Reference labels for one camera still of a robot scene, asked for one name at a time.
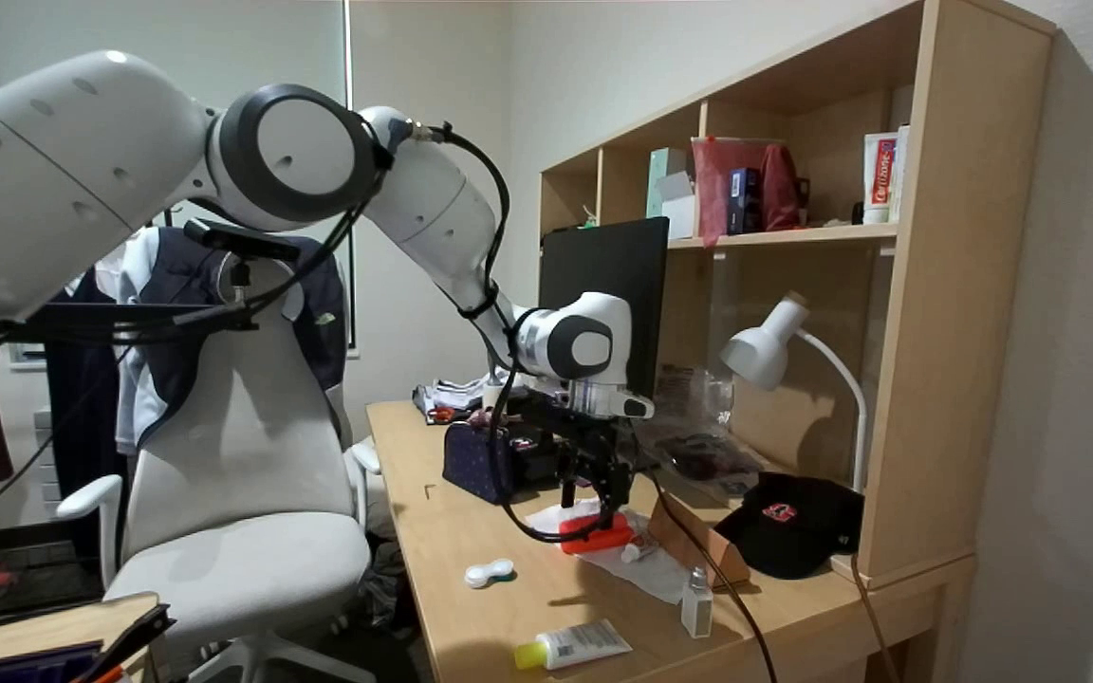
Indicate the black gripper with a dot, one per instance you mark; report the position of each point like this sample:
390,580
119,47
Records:
591,440

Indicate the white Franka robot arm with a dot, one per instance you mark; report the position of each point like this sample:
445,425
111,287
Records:
65,165

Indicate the white desk lamp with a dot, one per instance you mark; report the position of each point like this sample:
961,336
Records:
760,346

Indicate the white crumpled cloth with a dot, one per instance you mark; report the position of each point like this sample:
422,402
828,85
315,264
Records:
655,575

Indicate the clear plastic bag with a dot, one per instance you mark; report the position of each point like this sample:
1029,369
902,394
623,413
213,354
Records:
700,460

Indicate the brown cardboard piece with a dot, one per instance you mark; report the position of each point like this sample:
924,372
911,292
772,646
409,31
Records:
700,535

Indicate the dark purple box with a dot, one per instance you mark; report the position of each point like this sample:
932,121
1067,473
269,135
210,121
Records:
472,460

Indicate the white contact lens case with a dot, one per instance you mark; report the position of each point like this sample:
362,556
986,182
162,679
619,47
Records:
491,575

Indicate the small white bottle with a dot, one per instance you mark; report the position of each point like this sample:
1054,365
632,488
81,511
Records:
696,607

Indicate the white tube with yellow cap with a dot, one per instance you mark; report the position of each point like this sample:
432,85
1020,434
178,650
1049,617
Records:
579,646

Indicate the crumpled cloth pile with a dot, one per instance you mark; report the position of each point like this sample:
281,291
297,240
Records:
455,398

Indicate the black cap with red logo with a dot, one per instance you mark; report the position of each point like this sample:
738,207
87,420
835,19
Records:
787,525

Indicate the black computer monitor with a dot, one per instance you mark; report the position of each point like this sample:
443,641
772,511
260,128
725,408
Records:
609,260

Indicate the green and white boxes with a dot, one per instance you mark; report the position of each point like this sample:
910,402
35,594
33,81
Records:
663,192

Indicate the dark hanging jacket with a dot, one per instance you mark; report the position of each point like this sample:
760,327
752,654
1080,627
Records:
322,316

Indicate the red bag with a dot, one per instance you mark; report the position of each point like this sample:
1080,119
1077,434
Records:
732,177

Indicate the white office chair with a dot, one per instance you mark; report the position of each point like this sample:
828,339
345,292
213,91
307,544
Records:
245,556

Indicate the wooden shelf unit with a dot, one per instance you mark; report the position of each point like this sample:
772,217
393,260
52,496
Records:
951,316

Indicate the wooden board with pens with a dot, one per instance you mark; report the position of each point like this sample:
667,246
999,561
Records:
38,631

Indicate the black screen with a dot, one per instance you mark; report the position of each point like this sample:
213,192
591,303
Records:
2,569

